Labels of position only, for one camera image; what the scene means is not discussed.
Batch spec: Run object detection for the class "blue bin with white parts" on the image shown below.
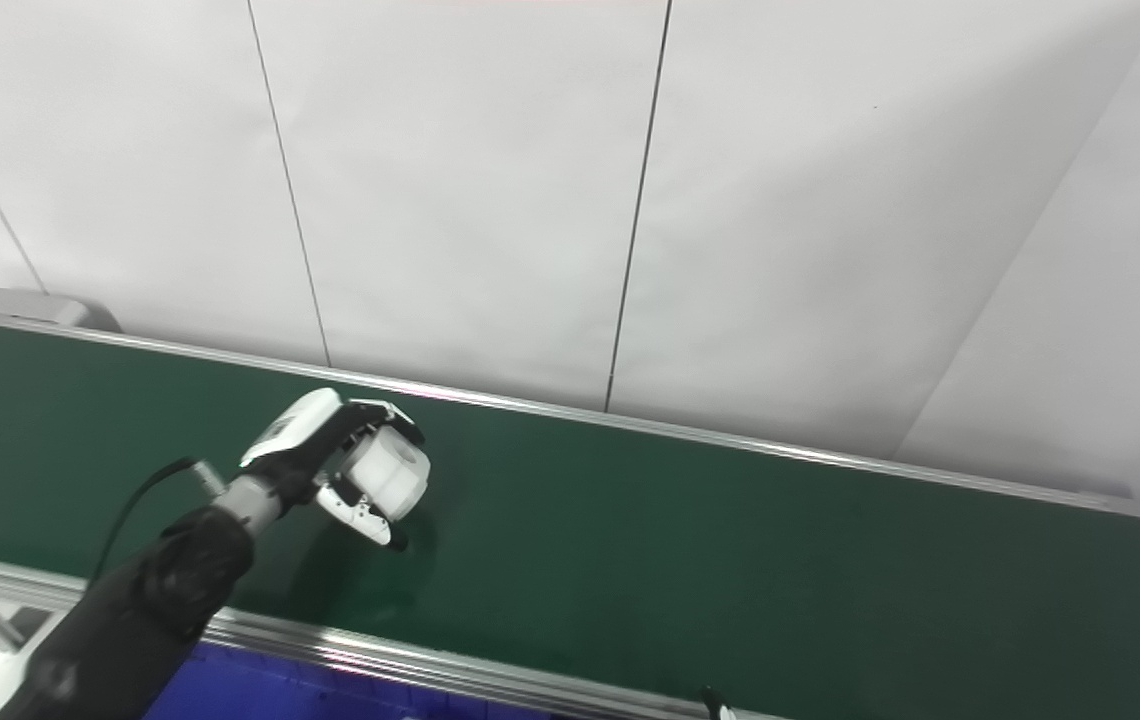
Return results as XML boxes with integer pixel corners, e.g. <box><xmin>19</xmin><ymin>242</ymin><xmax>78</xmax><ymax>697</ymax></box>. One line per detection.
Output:
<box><xmin>142</xmin><ymin>640</ymin><xmax>553</xmax><ymax>720</ymax></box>

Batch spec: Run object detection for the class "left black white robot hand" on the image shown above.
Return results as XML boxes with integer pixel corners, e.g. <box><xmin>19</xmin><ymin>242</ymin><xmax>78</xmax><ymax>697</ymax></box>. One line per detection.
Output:
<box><xmin>239</xmin><ymin>387</ymin><xmax>427</xmax><ymax>552</ymax></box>

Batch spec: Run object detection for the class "white faceted plastic part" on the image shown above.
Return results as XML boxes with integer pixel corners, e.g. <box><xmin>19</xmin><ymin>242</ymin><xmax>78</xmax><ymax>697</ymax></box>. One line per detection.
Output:
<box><xmin>341</xmin><ymin>424</ymin><xmax>432</xmax><ymax>524</ymax></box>

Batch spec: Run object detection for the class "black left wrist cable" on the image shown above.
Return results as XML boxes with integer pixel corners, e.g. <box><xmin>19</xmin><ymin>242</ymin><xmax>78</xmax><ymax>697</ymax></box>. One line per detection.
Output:
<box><xmin>88</xmin><ymin>456</ymin><xmax>228</xmax><ymax>587</ymax></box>

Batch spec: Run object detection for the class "green conveyor belt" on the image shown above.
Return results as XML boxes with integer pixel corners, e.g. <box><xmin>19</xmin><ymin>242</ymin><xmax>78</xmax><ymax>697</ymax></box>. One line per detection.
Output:
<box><xmin>0</xmin><ymin>309</ymin><xmax>1140</xmax><ymax>720</ymax></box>
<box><xmin>0</xmin><ymin>320</ymin><xmax>1140</xmax><ymax>720</ymax></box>

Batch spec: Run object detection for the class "grey conveyor motor housing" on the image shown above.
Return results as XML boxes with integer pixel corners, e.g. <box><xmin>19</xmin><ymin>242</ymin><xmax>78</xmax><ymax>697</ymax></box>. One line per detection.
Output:
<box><xmin>0</xmin><ymin>287</ymin><xmax>122</xmax><ymax>334</ymax></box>

